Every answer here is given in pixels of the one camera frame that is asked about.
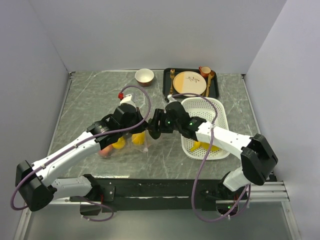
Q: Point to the cream and orange plate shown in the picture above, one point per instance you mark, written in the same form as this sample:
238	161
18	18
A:
189	82

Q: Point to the black serving tray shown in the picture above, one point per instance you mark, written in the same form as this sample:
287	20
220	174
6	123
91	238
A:
213	90

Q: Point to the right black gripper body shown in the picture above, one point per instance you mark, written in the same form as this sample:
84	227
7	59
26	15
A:
168	126

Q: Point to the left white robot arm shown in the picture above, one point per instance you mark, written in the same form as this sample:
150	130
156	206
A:
38	183

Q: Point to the clear zip top bag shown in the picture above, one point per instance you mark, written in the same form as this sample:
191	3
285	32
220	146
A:
126	115

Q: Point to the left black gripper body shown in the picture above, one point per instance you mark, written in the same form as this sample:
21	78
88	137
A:
136	120

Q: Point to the green avocado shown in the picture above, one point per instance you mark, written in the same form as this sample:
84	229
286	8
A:
154	133

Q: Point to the round yellow orange fruit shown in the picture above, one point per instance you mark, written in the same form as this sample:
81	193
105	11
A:
138	138

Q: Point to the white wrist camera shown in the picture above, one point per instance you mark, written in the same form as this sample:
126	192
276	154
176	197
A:
170	99
127	99

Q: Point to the white perforated plastic basket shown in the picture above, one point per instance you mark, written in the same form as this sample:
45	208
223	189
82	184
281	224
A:
211	110

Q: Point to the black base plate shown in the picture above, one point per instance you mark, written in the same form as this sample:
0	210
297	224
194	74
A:
128	194

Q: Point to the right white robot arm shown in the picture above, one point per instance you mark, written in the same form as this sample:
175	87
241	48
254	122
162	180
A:
255	153

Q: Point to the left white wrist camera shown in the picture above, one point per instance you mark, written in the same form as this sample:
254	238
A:
127	99

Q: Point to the gold spoon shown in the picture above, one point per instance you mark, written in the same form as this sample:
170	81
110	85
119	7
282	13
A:
209	78

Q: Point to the small orange cup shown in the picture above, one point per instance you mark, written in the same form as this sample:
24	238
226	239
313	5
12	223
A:
204	71

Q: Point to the yellow star fruit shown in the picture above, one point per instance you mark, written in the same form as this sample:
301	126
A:
212	148

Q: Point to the aluminium mounting rail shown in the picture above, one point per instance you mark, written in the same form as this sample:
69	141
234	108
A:
269	192

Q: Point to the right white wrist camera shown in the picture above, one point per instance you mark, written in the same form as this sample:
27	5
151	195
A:
170	99

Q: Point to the gold fork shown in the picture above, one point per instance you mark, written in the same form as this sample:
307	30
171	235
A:
172	76

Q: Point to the yellow lemon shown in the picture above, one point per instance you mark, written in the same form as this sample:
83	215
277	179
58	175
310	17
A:
120	144

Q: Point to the yellow banana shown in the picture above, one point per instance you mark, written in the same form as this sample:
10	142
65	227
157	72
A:
196	145

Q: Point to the white and brown bowl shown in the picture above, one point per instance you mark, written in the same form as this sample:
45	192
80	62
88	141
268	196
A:
144	77

